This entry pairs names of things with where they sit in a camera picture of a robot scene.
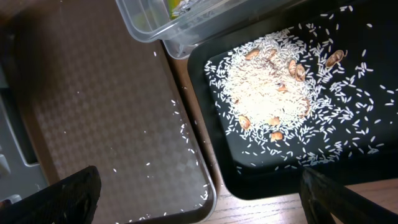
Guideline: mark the dark brown serving tray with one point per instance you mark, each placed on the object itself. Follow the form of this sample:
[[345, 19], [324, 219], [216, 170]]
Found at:
[[93, 96]]

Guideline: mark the black rectangular tray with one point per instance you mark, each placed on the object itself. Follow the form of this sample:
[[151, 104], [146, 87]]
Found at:
[[269, 184]]

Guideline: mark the clear plastic waste bin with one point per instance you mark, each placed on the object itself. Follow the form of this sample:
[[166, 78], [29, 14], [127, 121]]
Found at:
[[148, 21]]

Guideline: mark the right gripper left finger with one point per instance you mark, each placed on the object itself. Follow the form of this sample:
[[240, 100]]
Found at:
[[71, 200]]

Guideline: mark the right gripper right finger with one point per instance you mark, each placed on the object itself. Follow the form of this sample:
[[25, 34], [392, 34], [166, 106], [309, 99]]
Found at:
[[323, 199]]

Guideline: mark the green snack wrapper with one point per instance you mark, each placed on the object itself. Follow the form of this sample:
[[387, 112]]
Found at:
[[179, 7]]

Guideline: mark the grey plastic dishwasher rack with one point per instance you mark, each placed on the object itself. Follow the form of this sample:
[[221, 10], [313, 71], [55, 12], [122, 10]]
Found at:
[[21, 173]]

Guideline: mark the spilled rice food waste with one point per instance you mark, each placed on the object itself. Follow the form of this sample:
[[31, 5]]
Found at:
[[318, 92]]

